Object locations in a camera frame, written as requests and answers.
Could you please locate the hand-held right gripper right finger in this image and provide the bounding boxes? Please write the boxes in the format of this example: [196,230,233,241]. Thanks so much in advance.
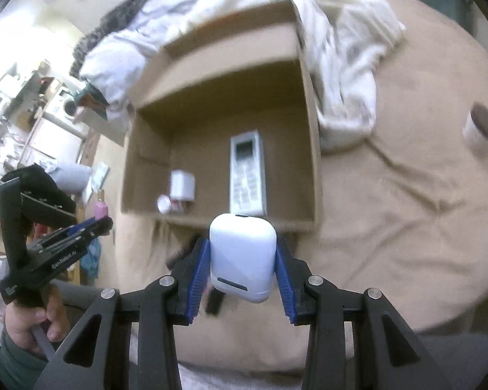
[274,238,452,390]

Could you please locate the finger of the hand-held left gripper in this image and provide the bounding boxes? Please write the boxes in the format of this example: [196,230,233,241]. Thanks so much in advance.
[36,217,100,248]
[71,216,114,253]

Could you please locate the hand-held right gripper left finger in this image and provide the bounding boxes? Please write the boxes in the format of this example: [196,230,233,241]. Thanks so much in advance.
[33,238,212,390]

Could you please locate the black cable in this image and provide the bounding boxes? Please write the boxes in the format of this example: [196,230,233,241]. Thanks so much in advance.
[166,239,198,271]

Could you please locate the white earbuds case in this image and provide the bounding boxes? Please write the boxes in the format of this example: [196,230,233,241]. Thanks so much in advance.
[209,213,278,304]

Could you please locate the white pill bottle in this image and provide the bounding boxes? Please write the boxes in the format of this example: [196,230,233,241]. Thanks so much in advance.
[157,194,188,215]

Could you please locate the white charger adapter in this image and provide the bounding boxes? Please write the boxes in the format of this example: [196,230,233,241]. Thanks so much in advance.
[169,170,197,203]

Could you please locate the white remote control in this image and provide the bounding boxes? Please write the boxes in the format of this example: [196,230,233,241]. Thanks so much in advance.
[229,130,268,217]

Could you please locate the cardboard box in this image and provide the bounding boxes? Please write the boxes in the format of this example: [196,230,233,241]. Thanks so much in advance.
[121,0,324,233]

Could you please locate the person's left forearm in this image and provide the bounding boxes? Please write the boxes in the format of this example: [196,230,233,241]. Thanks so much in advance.
[0,329,51,390]

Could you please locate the person's left hand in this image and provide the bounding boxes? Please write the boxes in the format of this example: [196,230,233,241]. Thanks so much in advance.
[4,282,72,355]

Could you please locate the pink bottle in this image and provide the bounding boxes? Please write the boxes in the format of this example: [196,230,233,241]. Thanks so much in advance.
[94,189,109,221]

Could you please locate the papers on floor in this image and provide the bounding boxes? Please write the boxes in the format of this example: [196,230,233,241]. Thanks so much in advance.
[87,161,111,201]

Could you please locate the light blue bag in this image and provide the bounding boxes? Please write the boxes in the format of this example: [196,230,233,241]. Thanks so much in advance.
[50,162,93,194]

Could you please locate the person's grey trouser leg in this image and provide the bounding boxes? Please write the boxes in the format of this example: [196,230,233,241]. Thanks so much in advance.
[51,282,488,390]

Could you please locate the grey bedside table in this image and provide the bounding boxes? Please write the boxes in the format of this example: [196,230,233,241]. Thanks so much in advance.
[71,106,131,148]

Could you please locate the white washing machine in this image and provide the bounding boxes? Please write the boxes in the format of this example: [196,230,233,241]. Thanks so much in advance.
[50,88,83,119]

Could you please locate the teal orange pillow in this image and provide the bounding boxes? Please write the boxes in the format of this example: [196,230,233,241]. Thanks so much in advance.
[75,84,109,111]

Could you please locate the dark patterned blanket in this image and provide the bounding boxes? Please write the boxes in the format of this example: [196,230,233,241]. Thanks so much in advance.
[71,0,154,74]

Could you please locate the white jar brown lid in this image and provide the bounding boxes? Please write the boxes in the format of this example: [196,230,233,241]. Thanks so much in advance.
[462,103,488,154]

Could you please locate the white printed duvet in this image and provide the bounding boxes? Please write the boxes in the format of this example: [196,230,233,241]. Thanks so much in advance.
[79,0,406,148]

